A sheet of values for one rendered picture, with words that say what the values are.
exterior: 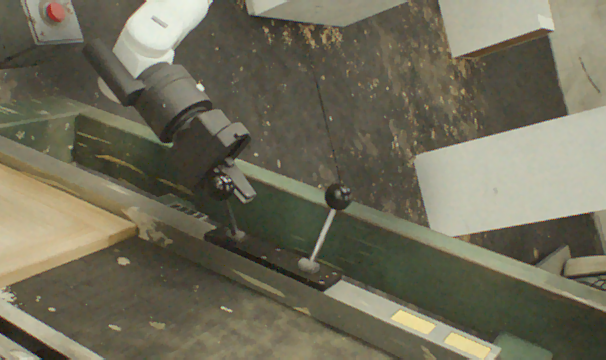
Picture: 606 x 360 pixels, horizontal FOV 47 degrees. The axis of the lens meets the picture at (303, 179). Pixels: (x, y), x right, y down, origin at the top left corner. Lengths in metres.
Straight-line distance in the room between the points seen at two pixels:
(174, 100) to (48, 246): 0.26
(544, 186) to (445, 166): 0.64
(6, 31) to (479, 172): 3.52
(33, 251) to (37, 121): 0.49
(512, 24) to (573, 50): 3.24
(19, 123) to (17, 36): 0.19
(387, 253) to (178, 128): 0.39
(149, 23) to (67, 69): 1.74
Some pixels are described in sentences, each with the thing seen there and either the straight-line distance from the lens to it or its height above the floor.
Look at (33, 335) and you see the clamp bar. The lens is 0.73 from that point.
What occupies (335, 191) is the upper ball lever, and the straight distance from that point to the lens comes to 0.92.
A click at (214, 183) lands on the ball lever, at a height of 1.45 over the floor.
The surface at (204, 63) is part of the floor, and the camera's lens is 3.25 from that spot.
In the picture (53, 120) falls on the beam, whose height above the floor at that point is 0.90.
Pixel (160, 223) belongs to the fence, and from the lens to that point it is 1.04.
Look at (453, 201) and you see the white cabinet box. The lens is 4.68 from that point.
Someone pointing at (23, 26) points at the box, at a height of 0.91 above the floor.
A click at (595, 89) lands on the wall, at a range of 8.87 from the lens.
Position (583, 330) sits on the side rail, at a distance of 1.06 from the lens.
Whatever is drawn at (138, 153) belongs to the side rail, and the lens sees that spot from 1.39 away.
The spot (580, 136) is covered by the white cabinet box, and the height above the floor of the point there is 1.07.
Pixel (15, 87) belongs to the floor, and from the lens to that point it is 2.57.
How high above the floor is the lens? 2.04
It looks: 34 degrees down
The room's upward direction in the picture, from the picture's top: 75 degrees clockwise
